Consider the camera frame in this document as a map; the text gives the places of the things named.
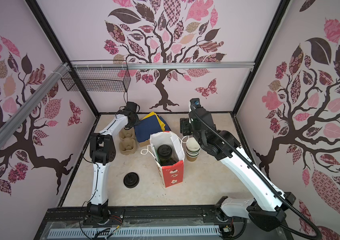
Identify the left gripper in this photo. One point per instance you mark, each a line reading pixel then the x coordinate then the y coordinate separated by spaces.
pixel 136 121

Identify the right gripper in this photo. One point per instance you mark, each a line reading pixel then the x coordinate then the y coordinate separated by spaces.
pixel 184 126

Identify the black cup lid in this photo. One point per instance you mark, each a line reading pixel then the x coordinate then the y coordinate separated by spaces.
pixel 169 162
pixel 164 152

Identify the green straw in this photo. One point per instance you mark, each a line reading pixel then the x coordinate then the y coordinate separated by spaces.
pixel 156 155

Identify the white red paper bag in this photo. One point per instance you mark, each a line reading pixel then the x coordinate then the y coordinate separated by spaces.
pixel 170 175

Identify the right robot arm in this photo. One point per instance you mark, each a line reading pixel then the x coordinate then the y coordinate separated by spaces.
pixel 267 209

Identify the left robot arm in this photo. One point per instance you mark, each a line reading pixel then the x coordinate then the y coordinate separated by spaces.
pixel 102 153

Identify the navy napkin stack box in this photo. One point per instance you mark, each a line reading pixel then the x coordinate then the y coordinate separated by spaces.
pixel 151 124

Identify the stack of paper cups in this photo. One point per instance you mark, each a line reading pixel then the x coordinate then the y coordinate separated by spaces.
pixel 193 149

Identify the stack of black lids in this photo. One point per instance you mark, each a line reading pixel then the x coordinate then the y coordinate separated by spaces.
pixel 131 180

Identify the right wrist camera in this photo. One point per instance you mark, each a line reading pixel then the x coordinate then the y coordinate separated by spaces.
pixel 195 104

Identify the black wire basket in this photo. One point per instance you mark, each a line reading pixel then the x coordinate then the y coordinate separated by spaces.
pixel 106 77

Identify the aluminium rail back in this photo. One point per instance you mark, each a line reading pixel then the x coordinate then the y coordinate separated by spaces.
pixel 153 66

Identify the aluminium rail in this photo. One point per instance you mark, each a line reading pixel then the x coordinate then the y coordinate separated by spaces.
pixel 153 66
pixel 23 112

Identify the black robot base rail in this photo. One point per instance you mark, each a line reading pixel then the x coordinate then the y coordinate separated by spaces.
pixel 160 216

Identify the white cable duct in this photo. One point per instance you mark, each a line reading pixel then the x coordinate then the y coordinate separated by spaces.
pixel 133 232

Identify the aluminium rail left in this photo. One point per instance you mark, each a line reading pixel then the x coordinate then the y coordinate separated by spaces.
pixel 23 112

